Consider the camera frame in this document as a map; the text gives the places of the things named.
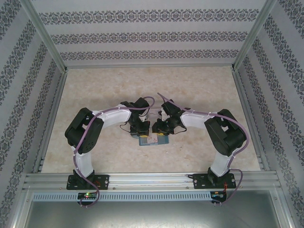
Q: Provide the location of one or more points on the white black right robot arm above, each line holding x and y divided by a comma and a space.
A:
192, 120

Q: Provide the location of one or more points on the aluminium frame post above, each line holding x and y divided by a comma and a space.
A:
255, 35
46, 35

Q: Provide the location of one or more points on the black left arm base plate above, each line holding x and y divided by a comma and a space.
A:
102, 181

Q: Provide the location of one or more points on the aluminium mounting rail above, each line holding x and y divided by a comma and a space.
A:
152, 180

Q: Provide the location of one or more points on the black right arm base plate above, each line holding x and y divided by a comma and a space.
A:
199, 181

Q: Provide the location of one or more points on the aluminium frame side rail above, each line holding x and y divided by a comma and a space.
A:
58, 95
243, 95

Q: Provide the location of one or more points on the grey metal sheet panel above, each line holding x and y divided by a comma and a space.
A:
152, 213

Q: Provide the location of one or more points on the teal leather card holder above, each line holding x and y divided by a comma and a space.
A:
164, 140

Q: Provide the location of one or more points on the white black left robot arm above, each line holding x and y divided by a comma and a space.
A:
116, 118

